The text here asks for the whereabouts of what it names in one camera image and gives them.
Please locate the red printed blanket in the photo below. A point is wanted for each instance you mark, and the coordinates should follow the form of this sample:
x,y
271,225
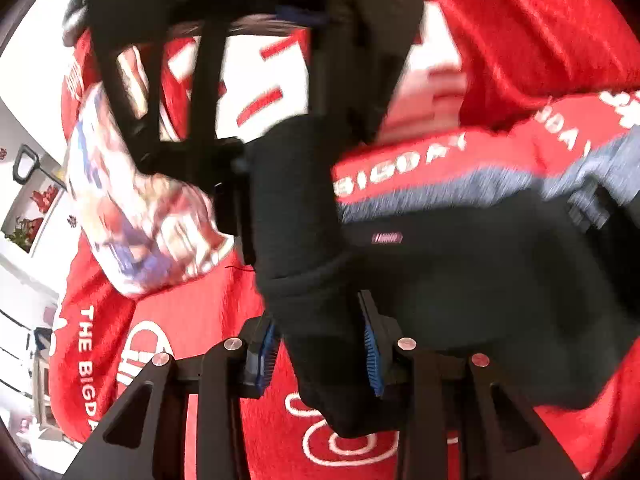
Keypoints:
x,y
200,300

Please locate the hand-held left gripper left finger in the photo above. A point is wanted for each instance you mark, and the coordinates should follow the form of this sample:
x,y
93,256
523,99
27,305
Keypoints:
x,y
262,360

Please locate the red cushion large white print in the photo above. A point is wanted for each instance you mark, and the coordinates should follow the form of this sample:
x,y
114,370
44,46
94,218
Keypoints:
x,y
270,85

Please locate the cartoon printed pillow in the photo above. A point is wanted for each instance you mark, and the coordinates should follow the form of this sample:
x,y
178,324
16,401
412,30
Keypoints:
x,y
145,225

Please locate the red cushion small white print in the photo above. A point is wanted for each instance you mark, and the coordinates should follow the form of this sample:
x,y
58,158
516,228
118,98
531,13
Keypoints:
x,y
525,25

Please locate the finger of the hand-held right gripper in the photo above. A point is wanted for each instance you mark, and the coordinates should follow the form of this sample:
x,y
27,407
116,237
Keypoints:
x,y
345,60
207,110

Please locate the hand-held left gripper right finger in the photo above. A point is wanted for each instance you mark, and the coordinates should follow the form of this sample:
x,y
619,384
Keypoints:
x,y
372,360

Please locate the white cabinet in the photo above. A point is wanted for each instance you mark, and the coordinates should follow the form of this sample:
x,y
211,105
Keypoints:
x,y
35,200

